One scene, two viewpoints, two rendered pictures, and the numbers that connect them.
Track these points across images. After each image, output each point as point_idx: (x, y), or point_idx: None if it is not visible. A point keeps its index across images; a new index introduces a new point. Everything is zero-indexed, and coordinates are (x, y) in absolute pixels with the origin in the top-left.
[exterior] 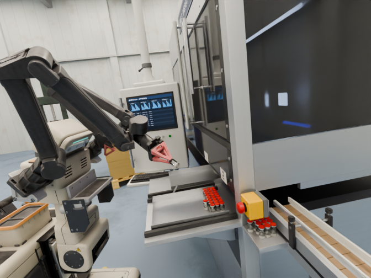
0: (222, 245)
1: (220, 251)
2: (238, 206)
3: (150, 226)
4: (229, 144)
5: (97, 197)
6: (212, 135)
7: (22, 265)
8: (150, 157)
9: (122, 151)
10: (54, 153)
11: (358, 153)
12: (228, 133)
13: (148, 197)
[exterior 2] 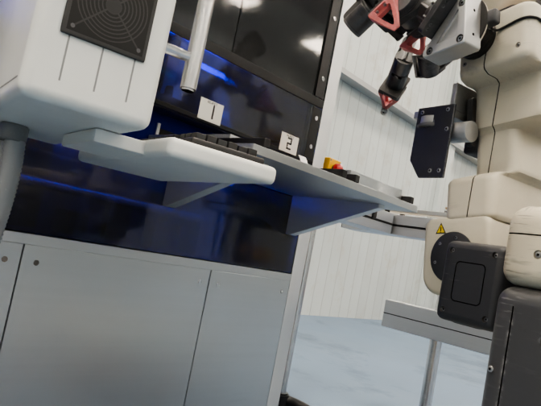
0: (217, 304)
1: (194, 336)
2: (342, 167)
3: (402, 191)
4: (323, 101)
5: (446, 162)
6: (270, 77)
7: None
8: (401, 96)
9: (431, 77)
10: None
11: None
12: (321, 88)
13: (346, 175)
